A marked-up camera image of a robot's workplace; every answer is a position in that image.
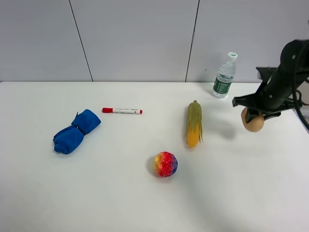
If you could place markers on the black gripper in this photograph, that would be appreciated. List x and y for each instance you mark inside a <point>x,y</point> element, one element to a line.
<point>270,99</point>

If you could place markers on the tan round potato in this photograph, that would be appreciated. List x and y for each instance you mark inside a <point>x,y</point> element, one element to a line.
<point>255,124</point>

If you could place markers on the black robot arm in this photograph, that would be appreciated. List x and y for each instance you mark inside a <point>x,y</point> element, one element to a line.
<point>293,70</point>

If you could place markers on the clear plastic water bottle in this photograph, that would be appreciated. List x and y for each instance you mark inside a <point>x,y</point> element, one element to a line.
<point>225,76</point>

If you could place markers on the yellow corn cob green husk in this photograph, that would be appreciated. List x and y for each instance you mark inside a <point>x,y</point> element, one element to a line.
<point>194,131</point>

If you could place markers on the rainbow coloured ball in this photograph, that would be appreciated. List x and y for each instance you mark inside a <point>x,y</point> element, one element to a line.
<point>165,164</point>

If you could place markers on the red white marker pen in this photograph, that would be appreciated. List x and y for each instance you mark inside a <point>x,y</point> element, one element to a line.
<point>122,111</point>

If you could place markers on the blue rolled cloth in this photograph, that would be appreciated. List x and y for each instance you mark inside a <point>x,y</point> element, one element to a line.
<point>69,138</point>

